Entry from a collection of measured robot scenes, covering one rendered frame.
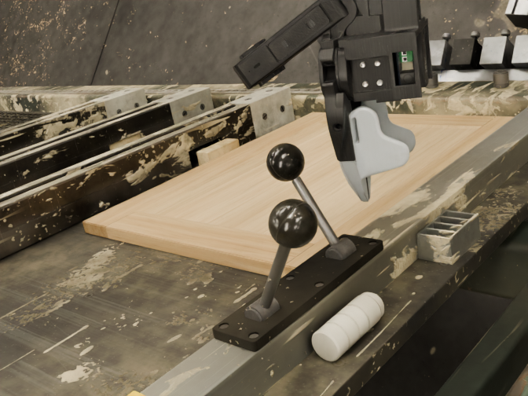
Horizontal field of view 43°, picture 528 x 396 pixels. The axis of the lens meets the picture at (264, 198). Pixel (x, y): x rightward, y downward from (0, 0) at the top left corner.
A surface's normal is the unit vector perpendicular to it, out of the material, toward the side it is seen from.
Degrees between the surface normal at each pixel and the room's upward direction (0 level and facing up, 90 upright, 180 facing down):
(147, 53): 0
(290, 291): 57
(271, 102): 90
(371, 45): 38
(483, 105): 33
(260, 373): 90
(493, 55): 0
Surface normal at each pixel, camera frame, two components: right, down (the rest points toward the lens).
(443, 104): -0.64, 0.36
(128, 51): -0.63, -0.20
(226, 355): -0.17, -0.92
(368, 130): -0.33, 0.43
